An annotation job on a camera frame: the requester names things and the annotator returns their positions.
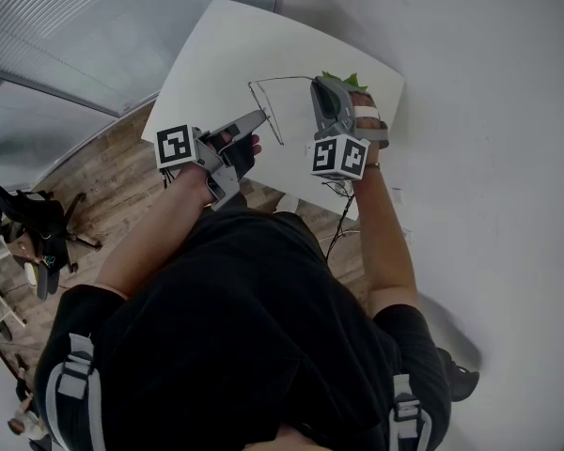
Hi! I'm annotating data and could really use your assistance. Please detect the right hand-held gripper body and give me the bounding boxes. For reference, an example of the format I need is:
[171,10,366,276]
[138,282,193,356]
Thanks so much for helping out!
[309,76,392,181]

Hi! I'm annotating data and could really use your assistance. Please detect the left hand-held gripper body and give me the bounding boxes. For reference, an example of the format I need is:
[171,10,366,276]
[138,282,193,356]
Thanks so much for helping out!
[155,124,243,212]

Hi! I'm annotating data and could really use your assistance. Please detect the thin metal frame glasses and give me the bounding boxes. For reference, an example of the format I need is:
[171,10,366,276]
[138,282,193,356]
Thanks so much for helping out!
[247,75,321,147]

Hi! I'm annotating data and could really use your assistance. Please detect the person's right forearm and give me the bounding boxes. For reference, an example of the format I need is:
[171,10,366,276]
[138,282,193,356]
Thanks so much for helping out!
[350,149,420,319]

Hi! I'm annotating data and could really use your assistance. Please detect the person's left forearm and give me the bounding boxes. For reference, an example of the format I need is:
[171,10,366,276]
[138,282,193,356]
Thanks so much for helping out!
[93,161,216,301]

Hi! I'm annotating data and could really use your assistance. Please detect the person's left hand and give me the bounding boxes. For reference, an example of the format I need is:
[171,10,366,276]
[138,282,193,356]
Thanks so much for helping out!
[213,132,263,181]

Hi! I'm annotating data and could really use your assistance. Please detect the person's right hand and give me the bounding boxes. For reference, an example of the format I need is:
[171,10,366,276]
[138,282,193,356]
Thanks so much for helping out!
[349,90,390,150]

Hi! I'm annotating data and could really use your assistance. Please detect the green leafy plant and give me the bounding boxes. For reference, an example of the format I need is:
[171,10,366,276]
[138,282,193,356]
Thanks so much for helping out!
[321,70,369,92]

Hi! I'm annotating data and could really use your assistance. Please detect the window blinds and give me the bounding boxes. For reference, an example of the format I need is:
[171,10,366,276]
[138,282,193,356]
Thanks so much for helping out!
[0,0,286,117]

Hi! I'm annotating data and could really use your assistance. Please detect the black office chair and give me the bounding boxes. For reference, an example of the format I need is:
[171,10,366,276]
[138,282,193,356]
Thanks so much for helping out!
[0,166,103,302]

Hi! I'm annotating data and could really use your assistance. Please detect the black shirt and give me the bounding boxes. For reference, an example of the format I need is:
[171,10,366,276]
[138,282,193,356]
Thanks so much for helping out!
[32,206,453,451]

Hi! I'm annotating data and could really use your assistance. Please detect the black shoe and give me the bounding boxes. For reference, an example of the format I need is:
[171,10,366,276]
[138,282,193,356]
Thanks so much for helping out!
[435,347,481,403]

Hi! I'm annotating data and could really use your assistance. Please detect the black cable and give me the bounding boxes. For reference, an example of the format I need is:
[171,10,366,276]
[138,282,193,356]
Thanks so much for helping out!
[320,179,357,263]

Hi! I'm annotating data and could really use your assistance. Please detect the grey harness strap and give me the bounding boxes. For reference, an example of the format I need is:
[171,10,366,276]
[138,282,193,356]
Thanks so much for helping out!
[386,372,434,451]
[43,331,108,451]

